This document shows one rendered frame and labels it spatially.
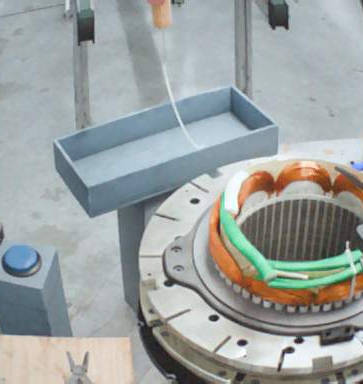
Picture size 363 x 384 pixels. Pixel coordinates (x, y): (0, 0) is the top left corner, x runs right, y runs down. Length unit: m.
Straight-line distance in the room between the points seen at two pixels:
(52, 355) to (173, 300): 0.13
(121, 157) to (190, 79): 2.16
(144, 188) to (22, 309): 0.21
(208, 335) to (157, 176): 0.30
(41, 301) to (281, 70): 2.50
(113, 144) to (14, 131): 1.95
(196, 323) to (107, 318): 0.46
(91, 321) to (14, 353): 0.44
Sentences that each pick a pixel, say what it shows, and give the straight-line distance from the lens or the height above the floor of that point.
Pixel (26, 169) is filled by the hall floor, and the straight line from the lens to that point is 2.88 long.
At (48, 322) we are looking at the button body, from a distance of 0.98.
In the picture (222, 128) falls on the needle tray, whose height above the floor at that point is 1.03.
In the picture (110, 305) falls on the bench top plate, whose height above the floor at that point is 0.78.
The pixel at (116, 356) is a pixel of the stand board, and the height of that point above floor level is 1.07.
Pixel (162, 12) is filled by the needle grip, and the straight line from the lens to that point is 0.79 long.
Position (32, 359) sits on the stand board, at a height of 1.06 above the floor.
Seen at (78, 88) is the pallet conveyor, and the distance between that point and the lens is 2.63.
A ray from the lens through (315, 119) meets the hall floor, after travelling 3.09.
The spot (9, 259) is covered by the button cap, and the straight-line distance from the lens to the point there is 0.97.
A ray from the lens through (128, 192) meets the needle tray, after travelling 1.05.
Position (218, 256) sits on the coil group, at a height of 1.13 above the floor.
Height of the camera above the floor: 1.68
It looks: 38 degrees down
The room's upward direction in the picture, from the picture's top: 1 degrees counter-clockwise
